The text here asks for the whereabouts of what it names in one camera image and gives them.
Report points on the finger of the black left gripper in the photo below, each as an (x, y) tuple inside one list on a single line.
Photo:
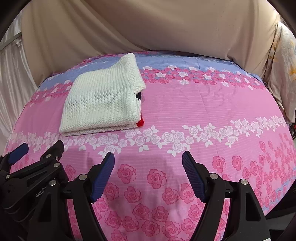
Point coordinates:
[(13, 157), (51, 156)]

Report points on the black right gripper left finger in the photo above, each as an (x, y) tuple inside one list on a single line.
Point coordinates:
[(84, 191)]

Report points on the white knitted sweater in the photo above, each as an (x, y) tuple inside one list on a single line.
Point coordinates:
[(104, 100)]

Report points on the white satin curtain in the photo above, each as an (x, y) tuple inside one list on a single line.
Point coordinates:
[(17, 84)]

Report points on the pink floral bed sheet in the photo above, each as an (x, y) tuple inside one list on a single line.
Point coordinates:
[(223, 115)]

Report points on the floral patterned cloth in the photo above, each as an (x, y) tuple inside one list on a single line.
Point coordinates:
[(280, 71)]

